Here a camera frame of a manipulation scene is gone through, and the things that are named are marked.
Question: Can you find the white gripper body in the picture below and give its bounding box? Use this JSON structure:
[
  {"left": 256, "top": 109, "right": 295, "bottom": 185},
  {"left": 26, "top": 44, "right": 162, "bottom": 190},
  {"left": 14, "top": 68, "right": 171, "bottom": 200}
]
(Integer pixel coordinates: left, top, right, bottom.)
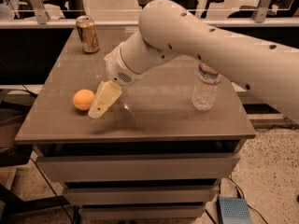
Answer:
[{"left": 104, "top": 44, "right": 143, "bottom": 86}]

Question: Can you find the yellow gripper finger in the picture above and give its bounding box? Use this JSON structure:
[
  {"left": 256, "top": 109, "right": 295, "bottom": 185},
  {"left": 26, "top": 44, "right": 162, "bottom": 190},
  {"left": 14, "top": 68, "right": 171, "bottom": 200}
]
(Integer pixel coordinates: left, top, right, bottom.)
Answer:
[{"left": 88, "top": 80, "right": 122, "bottom": 119}]

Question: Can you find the orange fruit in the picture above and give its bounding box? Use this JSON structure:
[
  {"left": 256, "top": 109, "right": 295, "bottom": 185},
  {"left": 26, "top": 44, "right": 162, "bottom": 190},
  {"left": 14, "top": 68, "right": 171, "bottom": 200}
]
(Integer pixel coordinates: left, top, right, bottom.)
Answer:
[{"left": 73, "top": 90, "right": 95, "bottom": 111}]

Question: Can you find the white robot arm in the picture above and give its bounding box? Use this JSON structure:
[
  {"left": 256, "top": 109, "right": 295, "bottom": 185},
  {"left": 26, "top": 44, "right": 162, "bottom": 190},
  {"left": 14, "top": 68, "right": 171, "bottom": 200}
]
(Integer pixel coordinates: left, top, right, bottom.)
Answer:
[{"left": 88, "top": 0, "right": 299, "bottom": 121}]

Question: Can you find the orange soda can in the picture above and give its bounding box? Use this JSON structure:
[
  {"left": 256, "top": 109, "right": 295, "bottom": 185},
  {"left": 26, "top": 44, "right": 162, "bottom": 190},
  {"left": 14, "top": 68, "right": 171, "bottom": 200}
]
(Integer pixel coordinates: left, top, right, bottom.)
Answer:
[{"left": 76, "top": 16, "right": 100, "bottom": 53}]

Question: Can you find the grey drawer cabinet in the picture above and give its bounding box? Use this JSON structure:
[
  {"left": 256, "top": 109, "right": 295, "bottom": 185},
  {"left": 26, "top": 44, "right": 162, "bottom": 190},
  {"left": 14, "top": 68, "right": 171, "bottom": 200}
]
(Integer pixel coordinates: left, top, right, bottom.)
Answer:
[{"left": 16, "top": 27, "right": 255, "bottom": 220}]

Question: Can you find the clear plastic water bottle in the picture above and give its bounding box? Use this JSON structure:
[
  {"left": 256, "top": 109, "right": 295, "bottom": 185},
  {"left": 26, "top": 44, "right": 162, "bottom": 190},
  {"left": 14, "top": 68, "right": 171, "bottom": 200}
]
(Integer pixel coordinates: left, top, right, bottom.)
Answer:
[{"left": 192, "top": 63, "right": 222, "bottom": 112}]

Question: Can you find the blue perforated box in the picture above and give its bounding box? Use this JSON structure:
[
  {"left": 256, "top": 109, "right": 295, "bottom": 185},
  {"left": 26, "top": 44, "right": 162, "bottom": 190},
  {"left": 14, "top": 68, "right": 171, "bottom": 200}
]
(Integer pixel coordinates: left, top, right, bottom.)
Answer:
[{"left": 217, "top": 197, "right": 253, "bottom": 224}]

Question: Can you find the black floor cable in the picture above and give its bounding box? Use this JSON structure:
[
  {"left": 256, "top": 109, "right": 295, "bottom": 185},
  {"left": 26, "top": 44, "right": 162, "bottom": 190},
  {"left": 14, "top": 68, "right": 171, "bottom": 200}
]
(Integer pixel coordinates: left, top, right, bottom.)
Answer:
[{"left": 227, "top": 175, "right": 269, "bottom": 224}]

